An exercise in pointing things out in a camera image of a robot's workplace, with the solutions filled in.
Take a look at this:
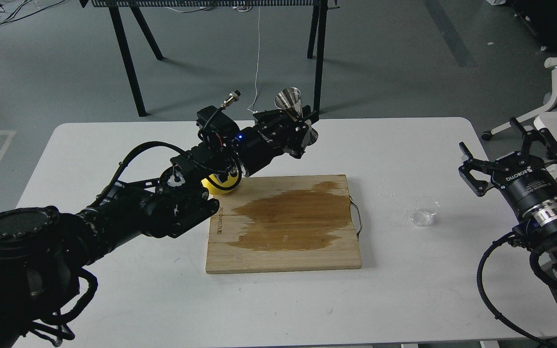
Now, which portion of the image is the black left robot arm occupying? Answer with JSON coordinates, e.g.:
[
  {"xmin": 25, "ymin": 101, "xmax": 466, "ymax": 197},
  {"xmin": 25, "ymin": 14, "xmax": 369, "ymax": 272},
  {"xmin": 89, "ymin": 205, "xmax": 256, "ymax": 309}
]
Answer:
[{"xmin": 0, "ymin": 88, "xmax": 319, "ymax": 348}]

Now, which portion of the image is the small clear glass cup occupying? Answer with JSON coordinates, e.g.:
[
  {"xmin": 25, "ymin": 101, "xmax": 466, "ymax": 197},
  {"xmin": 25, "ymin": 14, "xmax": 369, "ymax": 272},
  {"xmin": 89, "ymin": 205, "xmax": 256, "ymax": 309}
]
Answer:
[{"xmin": 410, "ymin": 196, "xmax": 440, "ymax": 227}]

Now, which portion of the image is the yellow lemon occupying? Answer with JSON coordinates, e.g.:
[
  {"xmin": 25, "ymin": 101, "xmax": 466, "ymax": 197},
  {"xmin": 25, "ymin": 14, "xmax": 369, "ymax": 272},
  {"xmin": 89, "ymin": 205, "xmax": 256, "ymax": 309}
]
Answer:
[{"xmin": 201, "ymin": 172, "xmax": 242, "ymax": 196}]

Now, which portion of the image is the white hanging cable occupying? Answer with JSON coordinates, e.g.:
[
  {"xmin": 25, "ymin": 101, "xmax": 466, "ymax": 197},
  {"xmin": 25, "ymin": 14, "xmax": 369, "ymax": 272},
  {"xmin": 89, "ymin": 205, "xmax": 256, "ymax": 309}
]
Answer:
[{"xmin": 247, "ymin": 6, "xmax": 276, "ymax": 120}]

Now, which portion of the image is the steel double jigger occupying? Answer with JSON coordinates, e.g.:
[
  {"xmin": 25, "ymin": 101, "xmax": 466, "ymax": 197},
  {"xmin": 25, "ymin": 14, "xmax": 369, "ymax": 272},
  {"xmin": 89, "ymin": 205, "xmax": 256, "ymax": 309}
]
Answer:
[{"xmin": 274, "ymin": 87, "xmax": 319, "ymax": 146}]

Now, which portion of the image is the wooden cutting board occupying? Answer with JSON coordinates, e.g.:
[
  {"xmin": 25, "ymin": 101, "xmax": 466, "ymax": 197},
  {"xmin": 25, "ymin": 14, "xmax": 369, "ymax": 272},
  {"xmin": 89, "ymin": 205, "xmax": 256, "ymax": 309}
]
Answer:
[{"xmin": 205, "ymin": 174, "xmax": 362, "ymax": 275}]

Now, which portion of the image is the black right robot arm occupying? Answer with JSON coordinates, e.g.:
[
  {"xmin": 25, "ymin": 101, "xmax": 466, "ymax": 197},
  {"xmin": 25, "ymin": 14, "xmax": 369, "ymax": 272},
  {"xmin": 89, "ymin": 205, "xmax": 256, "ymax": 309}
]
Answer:
[{"xmin": 458, "ymin": 117, "xmax": 557, "ymax": 348}]

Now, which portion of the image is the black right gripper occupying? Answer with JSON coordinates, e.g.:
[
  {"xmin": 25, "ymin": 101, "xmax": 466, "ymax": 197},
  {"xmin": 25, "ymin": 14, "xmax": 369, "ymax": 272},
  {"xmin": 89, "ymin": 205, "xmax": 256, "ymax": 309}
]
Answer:
[{"xmin": 458, "ymin": 117, "xmax": 557, "ymax": 224}]

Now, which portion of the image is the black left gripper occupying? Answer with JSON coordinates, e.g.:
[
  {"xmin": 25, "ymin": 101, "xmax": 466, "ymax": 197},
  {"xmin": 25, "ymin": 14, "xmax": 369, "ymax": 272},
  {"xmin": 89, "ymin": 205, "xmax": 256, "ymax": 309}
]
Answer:
[{"xmin": 233, "ymin": 105, "xmax": 319, "ymax": 177}]

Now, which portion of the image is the black metal frame table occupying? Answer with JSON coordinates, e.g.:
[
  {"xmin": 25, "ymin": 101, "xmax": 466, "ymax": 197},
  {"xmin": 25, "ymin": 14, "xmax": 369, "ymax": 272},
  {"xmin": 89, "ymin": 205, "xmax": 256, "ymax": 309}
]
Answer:
[{"xmin": 75, "ymin": 0, "xmax": 340, "ymax": 119}]

